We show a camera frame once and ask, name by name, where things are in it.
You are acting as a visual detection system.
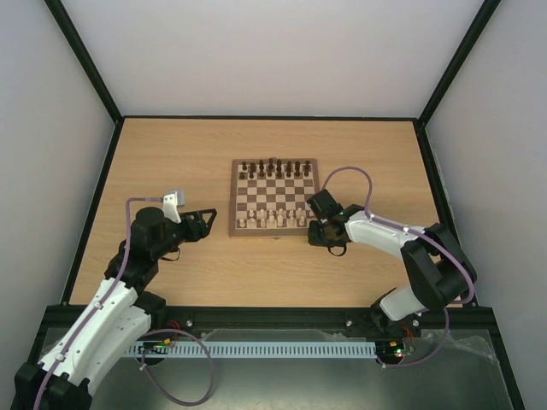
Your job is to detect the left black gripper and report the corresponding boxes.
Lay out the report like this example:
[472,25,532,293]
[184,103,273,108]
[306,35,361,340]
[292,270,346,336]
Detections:
[154,208,218,259]

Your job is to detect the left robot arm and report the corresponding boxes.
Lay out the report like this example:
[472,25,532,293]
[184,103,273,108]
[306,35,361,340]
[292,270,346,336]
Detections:
[12,207,216,409]

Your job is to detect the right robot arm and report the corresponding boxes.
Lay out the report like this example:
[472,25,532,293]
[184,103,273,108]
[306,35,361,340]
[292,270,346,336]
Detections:
[307,189,477,335]

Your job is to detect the light pieces on board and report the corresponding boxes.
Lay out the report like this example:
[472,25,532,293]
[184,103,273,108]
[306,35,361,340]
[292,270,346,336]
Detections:
[234,208,315,230]

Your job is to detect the dark chess pieces row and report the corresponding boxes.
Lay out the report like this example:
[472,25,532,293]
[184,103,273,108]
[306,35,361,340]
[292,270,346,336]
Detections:
[232,157,318,181]

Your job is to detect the wooden chessboard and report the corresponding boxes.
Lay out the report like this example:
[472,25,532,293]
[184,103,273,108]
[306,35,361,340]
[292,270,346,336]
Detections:
[228,168,321,237]

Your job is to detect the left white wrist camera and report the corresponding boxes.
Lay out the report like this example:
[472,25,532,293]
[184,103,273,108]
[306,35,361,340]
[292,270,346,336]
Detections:
[162,189,185,224]

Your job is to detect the light blue cable duct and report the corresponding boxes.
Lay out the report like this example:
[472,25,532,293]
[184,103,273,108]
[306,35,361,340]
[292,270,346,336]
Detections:
[122,342,377,360]

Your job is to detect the black aluminium rail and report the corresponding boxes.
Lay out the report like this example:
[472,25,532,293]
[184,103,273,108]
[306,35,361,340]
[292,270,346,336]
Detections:
[38,305,500,340]

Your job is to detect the black frame post left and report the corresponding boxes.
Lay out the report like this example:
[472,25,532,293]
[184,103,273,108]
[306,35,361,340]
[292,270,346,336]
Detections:
[44,0,123,124]

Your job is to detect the black frame post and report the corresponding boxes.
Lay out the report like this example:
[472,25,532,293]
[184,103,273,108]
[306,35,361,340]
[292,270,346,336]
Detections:
[418,0,502,127]
[44,0,123,124]

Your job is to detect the black frame post right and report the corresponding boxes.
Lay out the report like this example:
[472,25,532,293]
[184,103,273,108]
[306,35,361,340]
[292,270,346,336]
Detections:
[418,0,502,127]

